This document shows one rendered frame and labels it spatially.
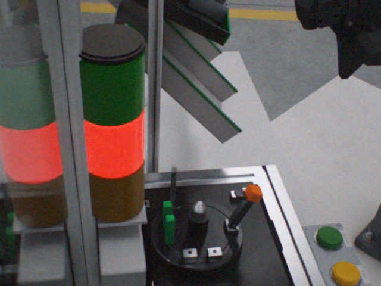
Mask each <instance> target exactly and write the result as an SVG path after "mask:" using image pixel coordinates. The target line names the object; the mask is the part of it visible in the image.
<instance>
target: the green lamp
mask: <svg viewBox="0 0 381 286"><path fill-rule="evenodd" d="M79 64H80V79H81V80H80V85H81V93H82V106H83V119H84V120H86V121H88V122H91V123H93V124H95V125H100V126H120V125H125V124H128V123H130V122H132V121H134V120H136V119H137V118H138V117H139V116H140V115H141V114H142V113H143V111H144V108H145V48H144V50H143V52H142V53H141V54H140V55H139V56H137V57H136V58H135V59H133V60H130V61H128V62H125V63H121V64H110V65H108V64H95V63H90V62H88V61H86V60H84V59H82V60H81V61H79Z"/></svg>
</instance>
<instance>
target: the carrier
mask: <svg viewBox="0 0 381 286"><path fill-rule="evenodd" d="M176 175H177V165H175V164H173V165H172V167H171V187H165V188H148V189H144V200H149V205H150V211H148V212H146V219H147V224H146V227H147V232H148V241H149V250H150V251H151V260H152V269H153V272H152V286H291V285H290V282H289V280H288V276H287V274H286V271H285V268H284V266H283V263H282V260H281V258H280V254H279V252H278V249H277V246H276V243H275V240H274V237H273V236H272V234H271V230H270V228H269V225H268V222H267V219H266V216H265V214H264V211H263V207H262V205H261V202H260V201H259V202H257V203H256V202H254V204H253V205H252V206H251V208H250V210H249V211H248V213H247V214H246V215H245V217H244V218H243V219H242V221H241V222H240V223H239V224H238V226H237V227H236V228H233V227H231V226H229V222H228V219H229V217H230V216H231V215H232V213H233V212H234V211H235V209H236V207H237V206H238V204H239V203H240V202H241V201H242V200H241V201H231V198H230V192H231V191H234V190H235V189H238V190H241V191H245V190H246V188H247V187H248V185H249V184H252V185H254V183H253V181H251V182H234V183H225V184H208V185H191V186H176Z"/></svg>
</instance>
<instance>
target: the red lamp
mask: <svg viewBox="0 0 381 286"><path fill-rule="evenodd" d="M84 127H85V141H86V155H87V162H88V169H89V171H90V172H91V173H93V174H95V175H98V176H102V177H106V178H118V177H122V176H127V175H129V174H131V173H133V172H135V171H137V170H138V168H140V167H141V165H142V164H143V161H144V159H145V109H144V111H143V113H142V114H141V115H140V116H139V117H138V118H137V119H136V120H134V121H132V122H130V123H128V124H125V125H120V126H100V125H95V124H93V123H91V122H88V121H85V122H84Z"/></svg>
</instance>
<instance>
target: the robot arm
mask: <svg viewBox="0 0 381 286"><path fill-rule="evenodd" d="M294 1H295V8H296V16H297V19H298V20H299V21H300V22H301V24H302V27H303V28H304V29H305V30H313V29H316V28H318V27H319V28H324V27H327V26H330V28H331V29H332V30H333V32H334V33H335V35H336V40H337V49H338V75H339V77H340V79H348V78H349V77H350V76H351V75H353V74H354V72H355V71H356V70H357V69H358V68H359V67H360V66H361V65H362V64H363V63H364V64H365V65H367V66H381V0H294Z"/></svg>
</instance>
